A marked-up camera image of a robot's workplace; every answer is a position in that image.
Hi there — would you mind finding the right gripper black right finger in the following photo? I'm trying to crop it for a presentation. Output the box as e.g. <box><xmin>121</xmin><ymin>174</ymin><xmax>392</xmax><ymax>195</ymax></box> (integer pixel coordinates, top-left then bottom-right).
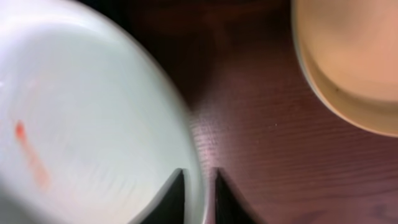
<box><xmin>205</xmin><ymin>167</ymin><xmax>267</xmax><ymax>224</ymax></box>

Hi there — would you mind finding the yellow plate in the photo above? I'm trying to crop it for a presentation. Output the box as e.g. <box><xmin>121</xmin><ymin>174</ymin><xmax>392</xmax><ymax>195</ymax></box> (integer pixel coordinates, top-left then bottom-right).
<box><xmin>292</xmin><ymin>0</ymin><xmax>397</xmax><ymax>137</ymax></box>

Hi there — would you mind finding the light blue plate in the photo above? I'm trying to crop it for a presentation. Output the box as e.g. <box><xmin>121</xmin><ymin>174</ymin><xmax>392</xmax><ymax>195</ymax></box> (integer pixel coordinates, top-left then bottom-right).
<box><xmin>1</xmin><ymin>1</ymin><xmax>208</xmax><ymax>223</ymax></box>

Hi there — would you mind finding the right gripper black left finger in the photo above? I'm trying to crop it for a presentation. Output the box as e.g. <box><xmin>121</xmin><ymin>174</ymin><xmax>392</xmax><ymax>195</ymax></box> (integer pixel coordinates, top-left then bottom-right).
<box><xmin>129</xmin><ymin>168</ymin><xmax>185</xmax><ymax>224</ymax></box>

